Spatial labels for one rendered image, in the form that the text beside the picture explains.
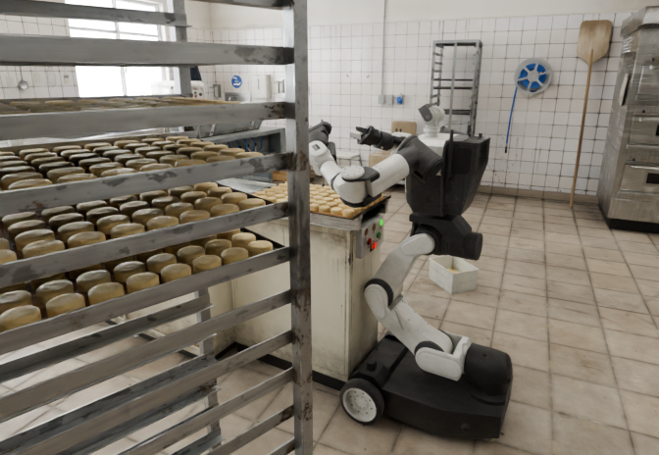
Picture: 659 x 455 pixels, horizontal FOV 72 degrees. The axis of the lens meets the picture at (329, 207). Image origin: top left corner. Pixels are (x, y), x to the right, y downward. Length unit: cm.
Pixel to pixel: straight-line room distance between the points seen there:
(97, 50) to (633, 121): 473
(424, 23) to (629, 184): 296
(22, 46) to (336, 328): 176
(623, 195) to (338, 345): 365
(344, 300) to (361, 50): 473
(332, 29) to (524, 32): 239
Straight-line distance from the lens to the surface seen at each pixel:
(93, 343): 125
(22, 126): 66
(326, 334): 219
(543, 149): 605
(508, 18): 603
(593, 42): 596
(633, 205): 521
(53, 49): 67
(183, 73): 118
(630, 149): 509
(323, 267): 204
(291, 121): 80
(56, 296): 81
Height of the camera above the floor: 147
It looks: 16 degrees down
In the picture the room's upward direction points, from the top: straight up
